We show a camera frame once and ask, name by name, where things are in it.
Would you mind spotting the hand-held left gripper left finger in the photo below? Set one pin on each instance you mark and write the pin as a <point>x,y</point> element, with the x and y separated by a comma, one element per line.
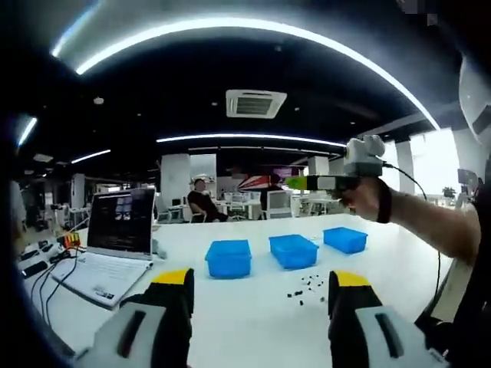
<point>126,341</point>

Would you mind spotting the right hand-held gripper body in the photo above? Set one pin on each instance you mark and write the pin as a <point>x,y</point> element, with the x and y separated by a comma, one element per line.
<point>364,161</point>

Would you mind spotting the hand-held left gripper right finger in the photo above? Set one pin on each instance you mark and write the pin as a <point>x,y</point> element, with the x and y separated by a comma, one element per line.
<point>387,341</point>

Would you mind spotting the blue plastic bin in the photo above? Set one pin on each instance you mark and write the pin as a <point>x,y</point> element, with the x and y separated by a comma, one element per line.
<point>345,243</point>
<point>295,257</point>
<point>228,264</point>

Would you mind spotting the unsorted small resistors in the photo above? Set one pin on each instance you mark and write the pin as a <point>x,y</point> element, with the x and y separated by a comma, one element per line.
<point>308,281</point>

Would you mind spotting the person's right hand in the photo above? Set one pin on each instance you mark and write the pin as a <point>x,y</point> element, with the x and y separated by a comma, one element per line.
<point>364,201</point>

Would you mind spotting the white mesh office chair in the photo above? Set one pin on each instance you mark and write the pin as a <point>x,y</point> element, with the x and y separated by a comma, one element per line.
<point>279,203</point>

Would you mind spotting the curved ceiling light strip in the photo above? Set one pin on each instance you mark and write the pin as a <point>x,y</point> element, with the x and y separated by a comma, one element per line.
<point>249,137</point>

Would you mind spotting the small potted plant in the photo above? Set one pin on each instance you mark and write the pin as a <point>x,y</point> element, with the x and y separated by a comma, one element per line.
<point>449,191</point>

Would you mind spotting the black desk monitor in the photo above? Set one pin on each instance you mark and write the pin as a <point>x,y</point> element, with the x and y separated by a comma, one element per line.
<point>465,176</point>

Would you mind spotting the white ceiling air vent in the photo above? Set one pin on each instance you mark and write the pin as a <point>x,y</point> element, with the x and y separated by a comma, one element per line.
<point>256,103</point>

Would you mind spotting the red and yellow adapter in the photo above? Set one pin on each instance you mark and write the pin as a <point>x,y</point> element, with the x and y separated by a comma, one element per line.
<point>71,240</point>

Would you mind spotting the black smartphone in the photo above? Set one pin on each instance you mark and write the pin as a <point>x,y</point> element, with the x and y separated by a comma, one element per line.
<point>34,268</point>

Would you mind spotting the white laptop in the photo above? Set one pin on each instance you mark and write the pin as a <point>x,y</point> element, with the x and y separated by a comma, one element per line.
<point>119,222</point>

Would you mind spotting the long curved ceiling light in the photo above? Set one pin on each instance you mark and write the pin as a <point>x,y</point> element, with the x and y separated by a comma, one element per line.
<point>230,23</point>

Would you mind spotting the short ceiling light strip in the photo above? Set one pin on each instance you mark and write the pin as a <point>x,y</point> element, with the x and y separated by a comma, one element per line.
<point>27,130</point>
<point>90,156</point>

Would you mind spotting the purple red wall mural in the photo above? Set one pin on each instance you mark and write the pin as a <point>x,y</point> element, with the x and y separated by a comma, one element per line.
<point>261,180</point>

